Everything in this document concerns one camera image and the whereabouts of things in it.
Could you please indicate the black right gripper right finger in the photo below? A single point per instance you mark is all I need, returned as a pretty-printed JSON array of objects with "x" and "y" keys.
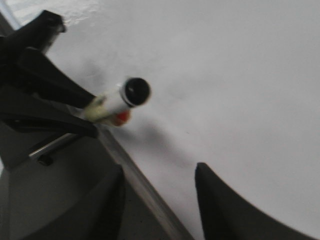
[{"x": 226, "y": 215}]

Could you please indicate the white whiteboard with metal frame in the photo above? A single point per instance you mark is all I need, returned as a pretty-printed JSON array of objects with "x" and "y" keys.
[{"x": 235, "y": 84}]

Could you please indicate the white black whiteboard marker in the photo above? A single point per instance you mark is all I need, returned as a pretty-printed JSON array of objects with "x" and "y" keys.
[{"x": 113, "y": 108}]

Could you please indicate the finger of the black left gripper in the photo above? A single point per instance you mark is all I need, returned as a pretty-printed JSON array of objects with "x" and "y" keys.
[{"x": 26, "y": 114}]

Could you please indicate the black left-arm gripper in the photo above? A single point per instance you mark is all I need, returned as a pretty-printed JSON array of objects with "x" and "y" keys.
[{"x": 24, "y": 64}]

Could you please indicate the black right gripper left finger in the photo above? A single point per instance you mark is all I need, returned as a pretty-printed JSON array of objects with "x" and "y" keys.
[{"x": 61, "y": 202}]

